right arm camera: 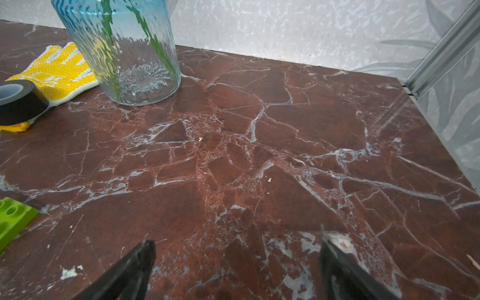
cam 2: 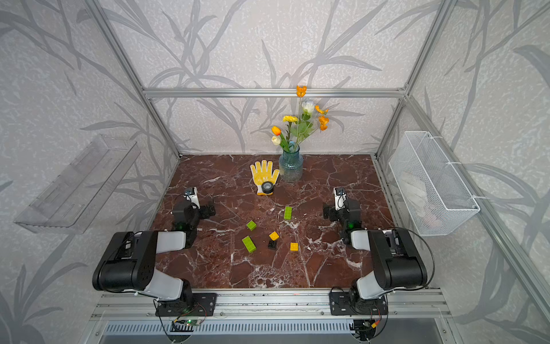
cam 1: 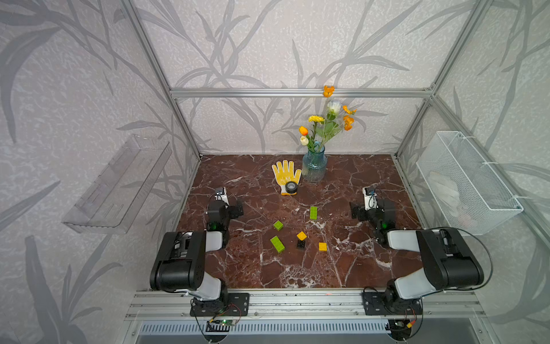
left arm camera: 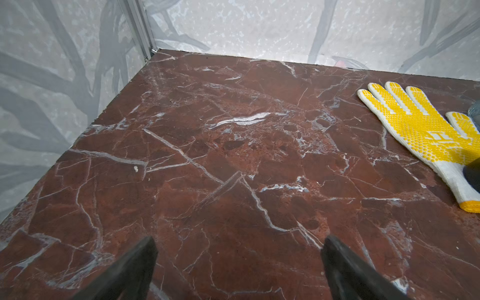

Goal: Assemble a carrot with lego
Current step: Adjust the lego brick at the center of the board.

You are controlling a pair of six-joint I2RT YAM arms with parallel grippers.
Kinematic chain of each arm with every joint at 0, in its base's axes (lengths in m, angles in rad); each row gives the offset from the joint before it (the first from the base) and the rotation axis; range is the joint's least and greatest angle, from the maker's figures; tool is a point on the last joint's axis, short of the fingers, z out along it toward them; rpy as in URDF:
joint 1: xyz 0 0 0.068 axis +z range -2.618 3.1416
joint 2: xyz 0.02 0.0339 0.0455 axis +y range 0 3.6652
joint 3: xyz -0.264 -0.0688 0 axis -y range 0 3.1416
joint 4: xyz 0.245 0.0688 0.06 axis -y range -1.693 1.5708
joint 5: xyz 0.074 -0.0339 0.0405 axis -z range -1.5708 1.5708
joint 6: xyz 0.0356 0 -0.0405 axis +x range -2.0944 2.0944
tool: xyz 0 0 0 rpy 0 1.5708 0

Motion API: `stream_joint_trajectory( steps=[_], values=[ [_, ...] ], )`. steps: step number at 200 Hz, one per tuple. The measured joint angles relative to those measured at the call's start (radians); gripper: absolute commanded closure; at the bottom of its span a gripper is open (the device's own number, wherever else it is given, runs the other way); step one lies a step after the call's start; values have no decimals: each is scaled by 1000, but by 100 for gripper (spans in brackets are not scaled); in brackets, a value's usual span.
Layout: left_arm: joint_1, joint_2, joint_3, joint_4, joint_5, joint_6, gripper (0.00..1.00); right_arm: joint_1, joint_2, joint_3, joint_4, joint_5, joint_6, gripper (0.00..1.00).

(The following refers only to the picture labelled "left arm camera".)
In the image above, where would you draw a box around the yellow white work glove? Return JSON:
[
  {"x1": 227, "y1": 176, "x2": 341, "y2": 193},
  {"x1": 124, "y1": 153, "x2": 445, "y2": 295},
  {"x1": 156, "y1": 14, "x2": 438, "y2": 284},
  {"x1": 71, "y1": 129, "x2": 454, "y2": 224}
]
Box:
[{"x1": 357, "y1": 81, "x2": 480, "y2": 213}]

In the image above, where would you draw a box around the blue glass vase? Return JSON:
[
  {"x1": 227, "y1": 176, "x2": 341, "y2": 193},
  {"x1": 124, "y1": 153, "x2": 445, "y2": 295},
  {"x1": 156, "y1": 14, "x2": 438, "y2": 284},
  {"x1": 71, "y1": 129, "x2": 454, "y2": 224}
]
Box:
[{"x1": 467, "y1": 101, "x2": 480, "y2": 131}]

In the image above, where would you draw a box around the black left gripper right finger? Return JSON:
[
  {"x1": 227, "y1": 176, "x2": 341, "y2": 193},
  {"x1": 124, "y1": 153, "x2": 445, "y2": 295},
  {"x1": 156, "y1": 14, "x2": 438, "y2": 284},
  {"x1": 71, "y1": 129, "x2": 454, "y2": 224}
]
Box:
[{"x1": 321, "y1": 235, "x2": 409, "y2": 300}]

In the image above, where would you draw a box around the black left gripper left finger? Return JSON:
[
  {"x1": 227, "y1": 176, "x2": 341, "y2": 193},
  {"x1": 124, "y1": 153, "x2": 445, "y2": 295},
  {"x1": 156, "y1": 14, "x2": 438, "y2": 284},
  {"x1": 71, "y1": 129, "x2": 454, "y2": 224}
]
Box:
[{"x1": 72, "y1": 236, "x2": 158, "y2": 300}]

